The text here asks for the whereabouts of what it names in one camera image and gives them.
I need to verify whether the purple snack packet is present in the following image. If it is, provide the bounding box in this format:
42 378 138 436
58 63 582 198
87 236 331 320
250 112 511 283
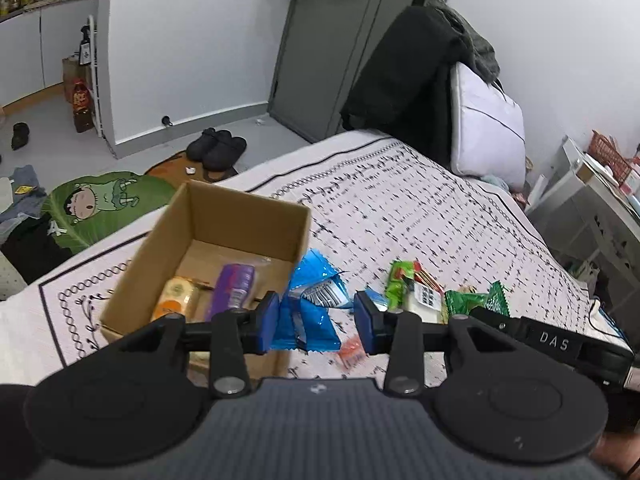
204 263 256 321

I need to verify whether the orange biscuit packet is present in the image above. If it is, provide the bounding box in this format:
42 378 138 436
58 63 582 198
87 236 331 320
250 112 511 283
151 276 200 321

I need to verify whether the small blue snack packet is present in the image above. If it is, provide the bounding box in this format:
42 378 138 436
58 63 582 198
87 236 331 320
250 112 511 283
366 287 388 312

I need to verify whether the white snack packet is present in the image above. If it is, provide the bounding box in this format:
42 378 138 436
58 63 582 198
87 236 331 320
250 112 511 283
402 281 446 324

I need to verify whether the pink snack packet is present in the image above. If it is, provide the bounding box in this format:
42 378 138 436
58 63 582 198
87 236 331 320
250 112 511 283
337 336 367 370

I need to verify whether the green striped snack packet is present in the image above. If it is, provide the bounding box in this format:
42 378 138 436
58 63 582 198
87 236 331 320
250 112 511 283
445 281 510 316

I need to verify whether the brown cardboard box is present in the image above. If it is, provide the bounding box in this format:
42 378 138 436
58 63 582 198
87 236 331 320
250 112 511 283
101 182 312 342

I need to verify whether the white patterned bed blanket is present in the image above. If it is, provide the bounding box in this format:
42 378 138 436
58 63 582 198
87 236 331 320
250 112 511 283
1 132 620 385

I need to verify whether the white desk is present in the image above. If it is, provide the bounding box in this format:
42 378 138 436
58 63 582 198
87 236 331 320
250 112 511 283
526 138 639 312

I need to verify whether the black slippers pair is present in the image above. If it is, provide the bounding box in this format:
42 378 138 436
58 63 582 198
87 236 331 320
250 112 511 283
186 128 247 172

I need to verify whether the green cartoon floor mat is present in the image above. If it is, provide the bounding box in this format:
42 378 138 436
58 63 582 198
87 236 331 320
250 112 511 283
42 171 176 254

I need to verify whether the red basket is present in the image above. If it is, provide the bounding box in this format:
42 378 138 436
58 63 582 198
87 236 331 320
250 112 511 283
587 130 632 184

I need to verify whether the white pillow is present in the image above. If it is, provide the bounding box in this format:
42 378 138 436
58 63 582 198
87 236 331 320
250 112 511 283
450 63 526 191

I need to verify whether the black jacket on chair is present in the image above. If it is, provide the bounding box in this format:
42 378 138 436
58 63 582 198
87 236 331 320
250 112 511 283
341 0 500 168

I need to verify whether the dark soda bottle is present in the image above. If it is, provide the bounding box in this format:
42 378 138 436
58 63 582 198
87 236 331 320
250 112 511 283
72 79 94 133

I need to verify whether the grey door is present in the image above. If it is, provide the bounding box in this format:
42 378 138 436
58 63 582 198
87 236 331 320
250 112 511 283
268 0 430 142

